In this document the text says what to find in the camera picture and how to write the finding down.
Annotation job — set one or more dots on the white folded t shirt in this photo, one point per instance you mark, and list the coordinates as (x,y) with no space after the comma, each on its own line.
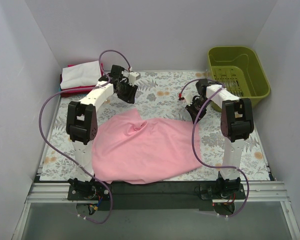
(80,75)

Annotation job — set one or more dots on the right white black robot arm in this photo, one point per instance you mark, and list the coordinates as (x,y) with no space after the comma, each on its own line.
(236,125)

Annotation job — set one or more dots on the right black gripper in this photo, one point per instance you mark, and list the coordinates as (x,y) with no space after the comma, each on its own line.
(196,108)

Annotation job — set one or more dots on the aluminium frame rail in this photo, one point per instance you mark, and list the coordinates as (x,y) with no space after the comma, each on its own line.
(57,192)

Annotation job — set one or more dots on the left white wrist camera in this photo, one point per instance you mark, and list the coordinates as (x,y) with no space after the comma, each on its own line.
(133,76)

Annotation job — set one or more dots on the green plastic basket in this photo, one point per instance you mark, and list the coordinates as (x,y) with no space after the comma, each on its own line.
(239,69)

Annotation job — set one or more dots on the dark red folded t shirt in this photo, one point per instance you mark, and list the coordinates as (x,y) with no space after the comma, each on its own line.
(74,93)

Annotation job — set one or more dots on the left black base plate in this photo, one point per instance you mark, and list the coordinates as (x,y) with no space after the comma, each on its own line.
(86,191)

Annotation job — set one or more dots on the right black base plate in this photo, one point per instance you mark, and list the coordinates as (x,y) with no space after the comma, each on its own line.
(221,189)

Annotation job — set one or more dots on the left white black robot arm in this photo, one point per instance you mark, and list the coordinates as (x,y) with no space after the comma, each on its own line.
(82,127)

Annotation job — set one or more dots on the floral table mat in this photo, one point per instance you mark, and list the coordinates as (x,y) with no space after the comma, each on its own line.
(156,97)

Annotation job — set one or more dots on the pink t shirt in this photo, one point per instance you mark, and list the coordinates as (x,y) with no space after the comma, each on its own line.
(142,151)

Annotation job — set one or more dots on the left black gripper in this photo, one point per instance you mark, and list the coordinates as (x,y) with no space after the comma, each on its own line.
(123,88)

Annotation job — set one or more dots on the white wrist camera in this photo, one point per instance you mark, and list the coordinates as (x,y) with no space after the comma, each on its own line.
(188,98)
(133,76)

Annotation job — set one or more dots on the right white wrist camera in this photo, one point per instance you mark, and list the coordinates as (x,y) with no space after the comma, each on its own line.
(188,98)

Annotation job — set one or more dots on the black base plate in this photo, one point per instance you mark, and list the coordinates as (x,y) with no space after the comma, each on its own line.
(86,191)
(221,189)

